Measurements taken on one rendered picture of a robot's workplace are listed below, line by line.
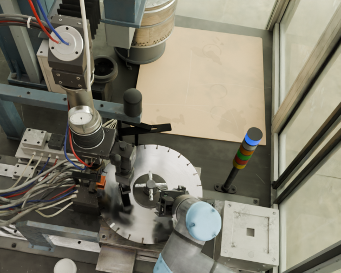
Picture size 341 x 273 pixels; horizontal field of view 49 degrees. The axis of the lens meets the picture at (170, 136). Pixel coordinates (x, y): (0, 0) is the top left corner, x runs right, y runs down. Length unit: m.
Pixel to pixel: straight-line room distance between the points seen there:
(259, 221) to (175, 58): 0.85
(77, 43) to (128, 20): 0.40
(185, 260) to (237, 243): 0.42
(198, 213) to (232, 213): 0.46
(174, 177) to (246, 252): 0.32
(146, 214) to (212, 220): 0.39
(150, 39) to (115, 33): 0.47
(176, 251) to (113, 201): 0.40
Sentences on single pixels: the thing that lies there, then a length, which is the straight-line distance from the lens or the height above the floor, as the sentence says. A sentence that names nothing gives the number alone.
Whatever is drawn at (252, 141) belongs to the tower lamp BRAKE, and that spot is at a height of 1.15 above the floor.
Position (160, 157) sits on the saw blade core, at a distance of 1.25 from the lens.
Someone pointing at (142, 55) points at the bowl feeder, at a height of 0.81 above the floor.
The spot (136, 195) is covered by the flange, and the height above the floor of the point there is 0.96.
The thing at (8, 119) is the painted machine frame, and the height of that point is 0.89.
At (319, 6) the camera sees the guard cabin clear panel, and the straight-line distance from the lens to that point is 1.46.
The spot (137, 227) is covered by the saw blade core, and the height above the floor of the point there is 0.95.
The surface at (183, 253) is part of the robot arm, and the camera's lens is 0.84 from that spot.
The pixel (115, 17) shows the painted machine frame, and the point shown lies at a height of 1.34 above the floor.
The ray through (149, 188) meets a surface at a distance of 1.14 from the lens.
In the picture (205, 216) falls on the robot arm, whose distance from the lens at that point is 0.81.
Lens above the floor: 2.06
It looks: 60 degrees down
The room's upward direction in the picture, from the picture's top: 9 degrees clockwise
